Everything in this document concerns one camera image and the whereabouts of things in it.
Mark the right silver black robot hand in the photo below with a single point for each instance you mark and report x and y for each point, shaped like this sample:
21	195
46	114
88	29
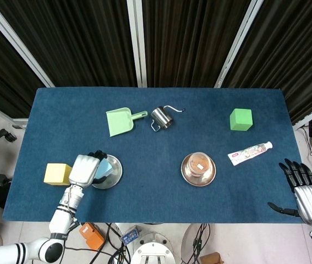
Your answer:
311	204

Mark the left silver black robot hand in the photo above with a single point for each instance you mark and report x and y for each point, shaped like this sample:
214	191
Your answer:
84	170

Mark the light blue block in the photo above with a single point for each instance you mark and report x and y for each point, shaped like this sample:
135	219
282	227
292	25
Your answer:
105	168

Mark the brown round object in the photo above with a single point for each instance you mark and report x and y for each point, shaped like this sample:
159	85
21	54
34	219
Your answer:
198	164

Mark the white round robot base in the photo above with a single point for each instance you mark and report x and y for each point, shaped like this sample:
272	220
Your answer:
153	251

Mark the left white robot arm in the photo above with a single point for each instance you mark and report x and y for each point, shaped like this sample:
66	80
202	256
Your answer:
62	217

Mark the yellow cube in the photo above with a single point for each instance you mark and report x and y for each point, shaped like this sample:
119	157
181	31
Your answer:
56	173

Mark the round steel plate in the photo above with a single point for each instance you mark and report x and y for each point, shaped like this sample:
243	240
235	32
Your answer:
199	182
115	171

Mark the green cube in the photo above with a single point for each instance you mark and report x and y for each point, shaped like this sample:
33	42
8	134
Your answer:
240	119

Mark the green plastic dustpan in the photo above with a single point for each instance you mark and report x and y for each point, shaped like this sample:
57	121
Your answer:
120	122

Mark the orange handheld device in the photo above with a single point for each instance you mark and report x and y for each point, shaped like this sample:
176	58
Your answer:
92	237

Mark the blue felt table cloth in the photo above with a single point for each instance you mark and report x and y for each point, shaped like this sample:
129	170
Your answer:
150	198

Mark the small blue printed box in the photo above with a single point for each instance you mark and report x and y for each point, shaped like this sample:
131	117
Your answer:
130	235

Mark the white toothpaste tube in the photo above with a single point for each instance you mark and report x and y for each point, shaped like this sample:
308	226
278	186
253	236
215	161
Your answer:
248	153

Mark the steel gooseneck pitcher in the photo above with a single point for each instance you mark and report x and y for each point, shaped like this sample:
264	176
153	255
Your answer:
161	116

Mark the brown cardboard piece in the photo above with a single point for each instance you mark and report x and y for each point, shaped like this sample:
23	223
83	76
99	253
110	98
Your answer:
212	259

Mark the black pleated curtain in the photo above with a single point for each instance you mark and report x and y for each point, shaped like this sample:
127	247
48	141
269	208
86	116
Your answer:
296	55
1	82
76	41
186	41

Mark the round silver floor disc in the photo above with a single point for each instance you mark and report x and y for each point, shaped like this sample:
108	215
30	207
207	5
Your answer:
188	244

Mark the white frame post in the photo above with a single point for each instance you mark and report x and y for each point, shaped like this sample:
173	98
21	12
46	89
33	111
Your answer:
136	41
21	48
239	41

